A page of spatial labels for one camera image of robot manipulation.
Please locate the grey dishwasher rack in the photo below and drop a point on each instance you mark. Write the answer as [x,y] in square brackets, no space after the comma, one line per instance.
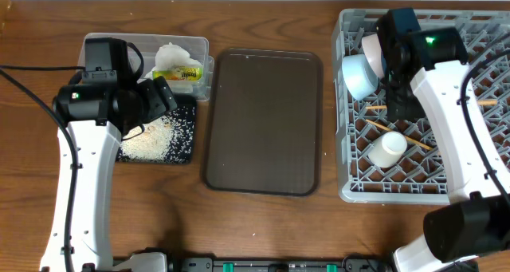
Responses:
[418,177]

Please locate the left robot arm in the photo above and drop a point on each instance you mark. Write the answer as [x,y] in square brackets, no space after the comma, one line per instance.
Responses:
[103,102]

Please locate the clear plastic waste bin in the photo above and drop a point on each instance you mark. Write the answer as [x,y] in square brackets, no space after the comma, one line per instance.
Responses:
[149,44]

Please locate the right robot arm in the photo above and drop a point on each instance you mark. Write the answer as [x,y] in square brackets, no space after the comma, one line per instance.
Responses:
[434,65]

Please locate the light blue bowl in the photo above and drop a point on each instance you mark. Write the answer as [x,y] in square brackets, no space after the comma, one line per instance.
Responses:
[360,79]

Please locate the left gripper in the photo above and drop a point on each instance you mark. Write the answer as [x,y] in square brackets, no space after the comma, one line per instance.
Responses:
[160,101]

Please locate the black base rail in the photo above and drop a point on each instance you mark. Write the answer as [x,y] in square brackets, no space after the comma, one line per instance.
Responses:
[279,265]

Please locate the black waste tray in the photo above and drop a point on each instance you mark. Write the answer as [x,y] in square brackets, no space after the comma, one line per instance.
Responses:
[175,128]

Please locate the white napkin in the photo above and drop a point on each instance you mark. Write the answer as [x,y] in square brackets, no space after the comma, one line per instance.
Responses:
[170,56]

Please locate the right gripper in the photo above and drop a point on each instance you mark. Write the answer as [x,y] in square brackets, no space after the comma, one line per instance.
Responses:
[401,107]

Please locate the brown serving tray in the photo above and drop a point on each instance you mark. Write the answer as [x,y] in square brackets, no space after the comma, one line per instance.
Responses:
[264,130]

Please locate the white cream cup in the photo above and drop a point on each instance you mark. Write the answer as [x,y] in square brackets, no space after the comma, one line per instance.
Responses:
[387,149]

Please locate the white pink bowl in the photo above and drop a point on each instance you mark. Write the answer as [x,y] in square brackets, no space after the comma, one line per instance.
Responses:
[373,52]

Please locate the leftover rice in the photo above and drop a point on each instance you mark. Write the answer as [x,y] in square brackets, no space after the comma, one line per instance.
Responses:
[153,142]

